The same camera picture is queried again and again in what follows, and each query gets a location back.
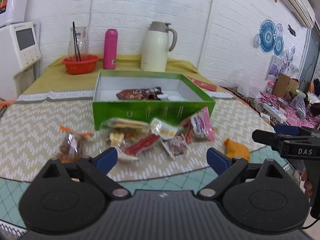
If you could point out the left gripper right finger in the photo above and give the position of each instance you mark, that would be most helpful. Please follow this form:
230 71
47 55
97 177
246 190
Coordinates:
229 171

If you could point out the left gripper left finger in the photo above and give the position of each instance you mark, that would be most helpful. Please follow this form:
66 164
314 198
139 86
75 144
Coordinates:
95 171

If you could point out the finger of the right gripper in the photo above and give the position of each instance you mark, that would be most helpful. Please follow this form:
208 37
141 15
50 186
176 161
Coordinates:
295 130

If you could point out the orange yellow snack packet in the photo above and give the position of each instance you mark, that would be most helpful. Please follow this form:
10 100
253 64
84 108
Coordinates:
234 149

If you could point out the orange trimmed dried fruit packet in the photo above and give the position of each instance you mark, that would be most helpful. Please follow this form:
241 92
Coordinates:
71 148

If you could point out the red sausage packet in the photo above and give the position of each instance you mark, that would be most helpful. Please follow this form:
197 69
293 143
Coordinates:
130 153

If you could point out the pink white snack packet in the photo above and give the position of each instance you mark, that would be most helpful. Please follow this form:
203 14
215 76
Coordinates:
197 127

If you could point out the dark brown snack packet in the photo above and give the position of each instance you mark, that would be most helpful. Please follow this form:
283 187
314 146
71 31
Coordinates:
139 94

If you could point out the yellow label snack packet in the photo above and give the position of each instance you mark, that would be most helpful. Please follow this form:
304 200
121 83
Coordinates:
165 130

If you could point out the person's right hand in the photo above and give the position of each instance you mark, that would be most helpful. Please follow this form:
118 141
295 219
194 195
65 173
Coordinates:
307 183

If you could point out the white power strip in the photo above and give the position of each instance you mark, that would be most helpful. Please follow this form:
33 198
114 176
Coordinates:
275 113

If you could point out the brown cardboard box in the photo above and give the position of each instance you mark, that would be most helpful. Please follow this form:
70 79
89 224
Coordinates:
285 87

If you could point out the patterned tablecloth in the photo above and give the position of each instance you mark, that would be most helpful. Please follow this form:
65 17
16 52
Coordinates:
32 133

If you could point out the red envelope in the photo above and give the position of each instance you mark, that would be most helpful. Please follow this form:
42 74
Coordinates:
204 85

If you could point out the green cardboard box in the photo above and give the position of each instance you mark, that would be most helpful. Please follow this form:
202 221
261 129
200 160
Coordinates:
106 105

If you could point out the blue paper fan decoration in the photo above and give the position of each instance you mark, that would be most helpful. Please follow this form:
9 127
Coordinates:
270 37

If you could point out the red plastic basket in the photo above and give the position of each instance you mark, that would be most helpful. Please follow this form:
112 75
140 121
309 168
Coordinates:
87 65

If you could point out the orange plastic basin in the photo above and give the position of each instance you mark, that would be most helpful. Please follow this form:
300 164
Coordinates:
6 103

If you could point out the pink thermos bottle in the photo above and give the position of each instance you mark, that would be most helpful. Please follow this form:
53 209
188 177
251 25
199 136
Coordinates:
110 49

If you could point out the black straw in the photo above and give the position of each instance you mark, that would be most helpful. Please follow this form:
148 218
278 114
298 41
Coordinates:
76 47

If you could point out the glass carafe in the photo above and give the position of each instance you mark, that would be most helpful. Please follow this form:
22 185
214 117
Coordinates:
81 33

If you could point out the white air conditioner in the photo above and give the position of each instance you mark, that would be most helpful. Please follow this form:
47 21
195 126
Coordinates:
303 12

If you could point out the cream thermos jug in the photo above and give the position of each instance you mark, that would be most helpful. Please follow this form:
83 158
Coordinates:
159 41

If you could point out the white water dispenser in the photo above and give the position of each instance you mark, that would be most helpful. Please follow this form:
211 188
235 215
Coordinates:
19 52

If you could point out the white water purifier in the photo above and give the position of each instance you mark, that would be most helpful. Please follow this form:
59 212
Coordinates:
12 11

